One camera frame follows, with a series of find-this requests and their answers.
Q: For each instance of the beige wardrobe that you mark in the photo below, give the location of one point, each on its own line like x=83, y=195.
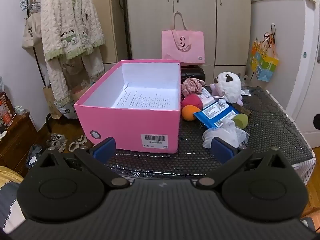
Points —
x=150, y=17

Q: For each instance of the printed paper sheet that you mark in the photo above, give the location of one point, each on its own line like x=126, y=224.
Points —
x=145, y=98

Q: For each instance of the white panda plush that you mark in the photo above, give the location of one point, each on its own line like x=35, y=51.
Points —
x=228, y=87

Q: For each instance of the small white packets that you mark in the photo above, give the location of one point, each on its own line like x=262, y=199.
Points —
x=21, y=110

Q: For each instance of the pink tote bag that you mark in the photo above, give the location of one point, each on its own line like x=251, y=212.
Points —
x=182, y=45

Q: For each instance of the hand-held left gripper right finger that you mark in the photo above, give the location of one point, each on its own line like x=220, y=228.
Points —
x=221, y=148

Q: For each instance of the wooden nightstand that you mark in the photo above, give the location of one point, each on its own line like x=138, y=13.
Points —
x=17, y=142

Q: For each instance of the green sponge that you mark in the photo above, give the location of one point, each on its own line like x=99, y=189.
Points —
x=241, y=120

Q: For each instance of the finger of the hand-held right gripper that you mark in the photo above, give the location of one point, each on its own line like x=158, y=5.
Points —
x=317, y=122

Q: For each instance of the narrow brown paper bag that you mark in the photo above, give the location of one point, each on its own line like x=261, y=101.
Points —
x=51, y=105

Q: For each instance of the white plastic bag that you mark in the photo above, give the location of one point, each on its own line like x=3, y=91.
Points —
x=66, y=110

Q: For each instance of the striped white cloth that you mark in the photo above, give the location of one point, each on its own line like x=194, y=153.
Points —
x=303, y=166

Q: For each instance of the black suitcase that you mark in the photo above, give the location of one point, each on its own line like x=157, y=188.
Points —
x=192, y=73

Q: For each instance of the pink cardboard box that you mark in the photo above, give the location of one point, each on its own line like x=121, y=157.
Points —
x=125, y=125

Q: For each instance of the colourful hanging bag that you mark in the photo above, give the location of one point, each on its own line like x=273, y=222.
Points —
x=265, y=65

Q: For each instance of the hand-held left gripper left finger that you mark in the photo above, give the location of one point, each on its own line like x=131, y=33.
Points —
x=106, y=146

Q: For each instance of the blue wipes packet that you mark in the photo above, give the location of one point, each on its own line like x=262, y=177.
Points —
x=215, y=112

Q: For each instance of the blue denim cloth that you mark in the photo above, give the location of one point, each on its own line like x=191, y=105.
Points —
x=33, y=153

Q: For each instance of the pink floral cloth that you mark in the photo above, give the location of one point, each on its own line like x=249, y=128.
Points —
x=192, y=86

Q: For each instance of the grey white bedding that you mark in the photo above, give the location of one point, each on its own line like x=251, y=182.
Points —
x=10, y=210

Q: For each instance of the wide brown paper bag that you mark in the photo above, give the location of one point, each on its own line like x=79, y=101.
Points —
x=80, y=92

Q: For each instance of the cream fluffy cardigan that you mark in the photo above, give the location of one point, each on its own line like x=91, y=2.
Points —
x=67, y=17

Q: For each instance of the white door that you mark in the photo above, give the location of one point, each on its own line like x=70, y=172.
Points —
x=310, y=55

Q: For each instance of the white mesh bath pouf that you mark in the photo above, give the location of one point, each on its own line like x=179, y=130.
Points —
x=230, y=132

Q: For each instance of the beige canvas tote bag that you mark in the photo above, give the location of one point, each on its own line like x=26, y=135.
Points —
x=31, y=35

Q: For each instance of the white wipes packet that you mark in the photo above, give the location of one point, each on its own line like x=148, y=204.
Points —
x=206, y=97

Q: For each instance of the yellow blanket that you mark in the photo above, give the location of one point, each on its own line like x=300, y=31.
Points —
x=8, y=177

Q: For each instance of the beige sandal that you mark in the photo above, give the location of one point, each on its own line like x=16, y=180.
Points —
x=76, y=146
x=82, y=139

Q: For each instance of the pink strawberry plush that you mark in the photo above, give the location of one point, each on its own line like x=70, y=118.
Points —
x=191, y=101

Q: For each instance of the orange ball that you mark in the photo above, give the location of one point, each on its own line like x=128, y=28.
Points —
x=189, y=112

